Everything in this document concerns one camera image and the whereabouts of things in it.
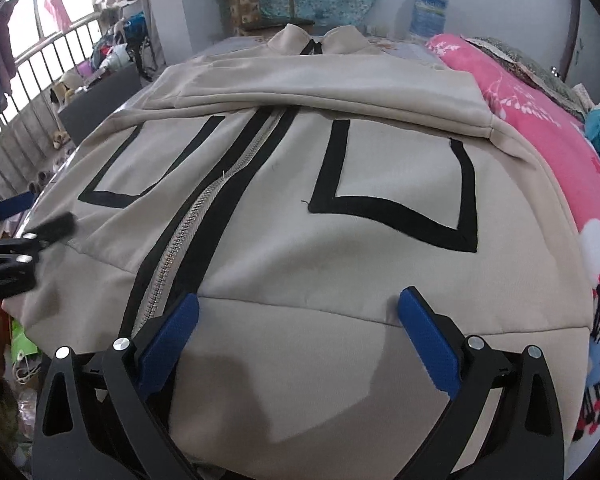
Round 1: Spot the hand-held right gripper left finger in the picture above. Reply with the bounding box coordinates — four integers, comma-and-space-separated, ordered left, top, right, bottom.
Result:
30, 292, 201, 480

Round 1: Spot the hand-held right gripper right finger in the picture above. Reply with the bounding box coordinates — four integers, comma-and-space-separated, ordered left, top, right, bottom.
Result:
397, 286, 566, 480

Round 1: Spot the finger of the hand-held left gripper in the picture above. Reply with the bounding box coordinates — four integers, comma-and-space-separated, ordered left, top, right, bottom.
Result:
0, 212, 77, 306
0, 192, 35, 236

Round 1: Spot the beige zip jacket black trim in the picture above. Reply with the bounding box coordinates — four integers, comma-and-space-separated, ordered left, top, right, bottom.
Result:
10, 24, 596, 480

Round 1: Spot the pile of mixed clothes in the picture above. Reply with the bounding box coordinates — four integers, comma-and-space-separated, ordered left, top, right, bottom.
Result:
87, 12, 156, 83

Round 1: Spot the green paper bag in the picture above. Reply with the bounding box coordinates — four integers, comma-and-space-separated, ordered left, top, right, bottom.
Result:
10, 320, 41, 366

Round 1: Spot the metal window railing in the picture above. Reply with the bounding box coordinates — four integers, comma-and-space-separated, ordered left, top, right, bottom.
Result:
0, 12, 111, 201

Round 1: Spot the dark grey cabinet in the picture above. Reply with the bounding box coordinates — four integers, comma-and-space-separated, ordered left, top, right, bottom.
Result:
57, 62, 143, 146

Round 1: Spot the pink hanging garment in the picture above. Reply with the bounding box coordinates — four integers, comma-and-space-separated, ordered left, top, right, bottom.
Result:
44, 0, 73, 36

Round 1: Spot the pink floral blanket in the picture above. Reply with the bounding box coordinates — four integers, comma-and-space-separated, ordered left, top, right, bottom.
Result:
425, 34, 600, 466

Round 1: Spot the brown patterned stand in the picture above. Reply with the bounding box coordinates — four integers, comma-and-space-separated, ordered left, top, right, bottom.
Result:
227, 0, 261, 36

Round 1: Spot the grey lace blanket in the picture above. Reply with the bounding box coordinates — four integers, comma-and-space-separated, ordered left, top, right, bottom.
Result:
462, 35, 588, 121

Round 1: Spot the blue water jug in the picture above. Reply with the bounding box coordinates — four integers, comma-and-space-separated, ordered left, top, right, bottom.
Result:
411, 0, 450, 41

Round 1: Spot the dark door edge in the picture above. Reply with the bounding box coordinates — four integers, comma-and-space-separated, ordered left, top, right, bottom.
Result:
550, 0, 581, 81

